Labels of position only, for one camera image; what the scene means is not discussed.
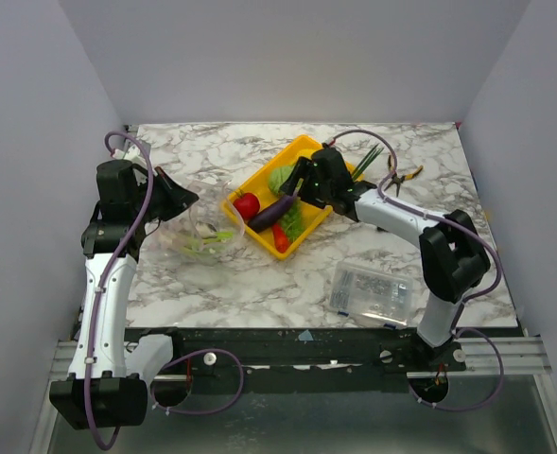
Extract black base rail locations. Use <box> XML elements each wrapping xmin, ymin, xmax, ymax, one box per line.
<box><xmin>126</xmin><ymin>327</ymin><xmax>466</xmax><ymax>395</ymax></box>

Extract clear zip top bag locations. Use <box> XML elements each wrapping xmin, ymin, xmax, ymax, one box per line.
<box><xmin>148</xmin><ymin>178</ymin><xmax>245</xmax><ymax>264</ymax></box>

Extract yellow banana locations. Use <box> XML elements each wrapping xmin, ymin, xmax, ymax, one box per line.
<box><xmin>296</xmin><ymin>148</ymin><xmax>319</xmax><ymax>159</ymax></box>

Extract yellow plastic tray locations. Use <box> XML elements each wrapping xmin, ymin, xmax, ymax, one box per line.
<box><xmin>219</xmin><ymin>134</ymin><xmax>365</xmax><ymax>262</ymax></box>

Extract celery stalk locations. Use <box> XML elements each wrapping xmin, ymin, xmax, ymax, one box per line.
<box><xmin>173</xmin><ymin>231</ymin><xmax>234</xmax><ymax>258</ymax></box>

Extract green cabbage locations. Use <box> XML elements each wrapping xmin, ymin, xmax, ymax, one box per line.
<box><xmin>268</xmin><ymin>165</ymin><xmax>294</xmax><ymax>197</ymax></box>

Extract yellow handled pliers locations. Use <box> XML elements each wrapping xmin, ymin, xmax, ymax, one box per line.
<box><xmin>385</xmin><ymin>155</ymin><xmax>424</xmax><ymax>198</ymax></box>

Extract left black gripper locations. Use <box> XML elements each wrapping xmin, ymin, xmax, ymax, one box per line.
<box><xmin>132</xmin><ymin>166</ymin><xmax>200</xmax><ymax>223</ymax></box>

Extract red chili pepper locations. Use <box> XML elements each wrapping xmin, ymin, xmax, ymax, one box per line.
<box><xmin>271</xmin><ymin>223</ymin><xmax>290</xmax><ymax>253</ymax></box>

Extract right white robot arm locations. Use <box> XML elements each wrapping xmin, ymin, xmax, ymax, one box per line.
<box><xmin>281</xmin><ymin>148</ymin><xmax>490</xmax><ymax>371</ymax></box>

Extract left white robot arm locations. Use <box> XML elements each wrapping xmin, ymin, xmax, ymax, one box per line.
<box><xmin>49</xmin><ymin>160</ymin><xmax>199</xmax><ymax>430</ymax></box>

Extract green lettuce leaf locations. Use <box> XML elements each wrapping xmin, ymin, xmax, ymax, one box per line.
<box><xmin>279</xmin><ymin>201</ymin><xmax>305</xmax><ymax>243</ymax></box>

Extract clear plastic screw box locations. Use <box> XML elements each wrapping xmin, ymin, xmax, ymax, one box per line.
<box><xmin>328</xmin><ymin>261</ymin><xmax>414</xmax><ymax>329</ymax></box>

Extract green chives bunch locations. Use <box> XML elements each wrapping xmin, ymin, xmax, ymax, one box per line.
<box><xmin>352</xmin><ymin>145</ymin><xmax>384</xmax><ymax>182</ymax></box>

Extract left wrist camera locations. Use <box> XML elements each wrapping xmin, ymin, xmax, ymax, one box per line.
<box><xmin>111</xmin><ymin>142</ymin><xmax>148</xmax><ymax>173</ymax></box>

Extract purple eggplant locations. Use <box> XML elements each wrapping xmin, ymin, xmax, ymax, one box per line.
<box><xmin>248</xmin><ymin>195</ymin><xmax>298</xmax><ymax>233</ymax></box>

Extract red tomato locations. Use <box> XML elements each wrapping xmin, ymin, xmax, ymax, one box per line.
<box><xmin>233</xmin><ymin>191</ymin><xmax>260</xmax><ymax>221</ymax></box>

